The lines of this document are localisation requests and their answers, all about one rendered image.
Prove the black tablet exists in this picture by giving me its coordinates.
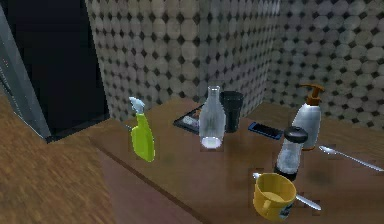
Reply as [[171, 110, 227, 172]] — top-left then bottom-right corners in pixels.
[[172, 103, 205, 136]]

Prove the clear glass bottle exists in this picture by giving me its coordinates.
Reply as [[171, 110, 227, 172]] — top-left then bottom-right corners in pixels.
[[198, 85, 227, 150]]

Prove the black cup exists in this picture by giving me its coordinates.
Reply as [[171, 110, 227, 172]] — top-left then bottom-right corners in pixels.
[[219, 90, 245, 134]]

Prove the green spray bottle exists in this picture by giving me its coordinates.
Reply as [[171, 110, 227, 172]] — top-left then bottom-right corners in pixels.
[[128, 96, 156, 163]]

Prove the brown wooden table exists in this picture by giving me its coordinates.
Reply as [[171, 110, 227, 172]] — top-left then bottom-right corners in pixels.
[[89, 96, 384, 224]]

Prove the blue mobile phone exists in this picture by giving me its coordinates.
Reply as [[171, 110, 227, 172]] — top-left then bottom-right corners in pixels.
[[247, 121, 285, 141]]

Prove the salt shaker black cap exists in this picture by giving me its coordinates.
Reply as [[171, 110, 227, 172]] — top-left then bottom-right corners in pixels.
[[273, 125, 309, 182]]

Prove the white soap dispenser brown pump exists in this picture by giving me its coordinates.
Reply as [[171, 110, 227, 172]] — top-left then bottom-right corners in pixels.
[[291, 83, 326, 151]]

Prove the yellow mug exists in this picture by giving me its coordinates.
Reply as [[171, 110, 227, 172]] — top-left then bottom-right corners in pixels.
[[252, 172, 298, 222]]

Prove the grey room door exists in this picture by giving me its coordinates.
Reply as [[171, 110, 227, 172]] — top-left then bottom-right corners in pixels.
[[0, 4, 52, 140]]

